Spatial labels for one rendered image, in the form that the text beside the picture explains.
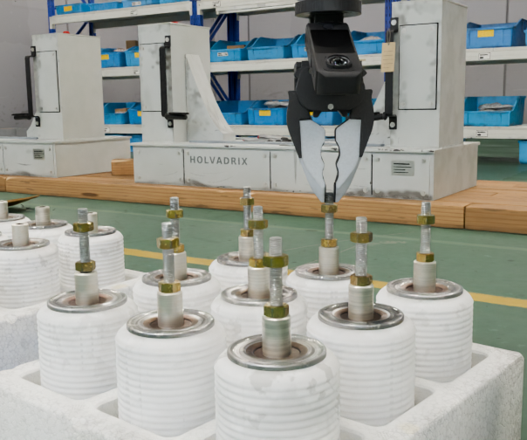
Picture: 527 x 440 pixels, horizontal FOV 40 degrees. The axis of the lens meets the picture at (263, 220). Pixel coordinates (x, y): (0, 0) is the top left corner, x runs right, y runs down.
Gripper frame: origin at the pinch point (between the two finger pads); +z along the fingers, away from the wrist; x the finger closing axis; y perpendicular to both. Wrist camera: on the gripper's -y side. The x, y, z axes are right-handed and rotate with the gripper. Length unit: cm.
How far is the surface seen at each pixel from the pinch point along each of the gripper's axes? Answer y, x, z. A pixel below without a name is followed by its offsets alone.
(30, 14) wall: 729, 260, -109
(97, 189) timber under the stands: 260, 87, 29
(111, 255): 25.7, 29.8, 12.1
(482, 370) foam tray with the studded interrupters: -10.8, -13.8, 16.4
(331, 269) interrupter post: -0.3, -0.2, 8.6
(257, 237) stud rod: -8.9, 7.8, 3.3
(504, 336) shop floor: 53, -37, 34
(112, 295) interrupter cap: -8.8, 22.1, 8.9
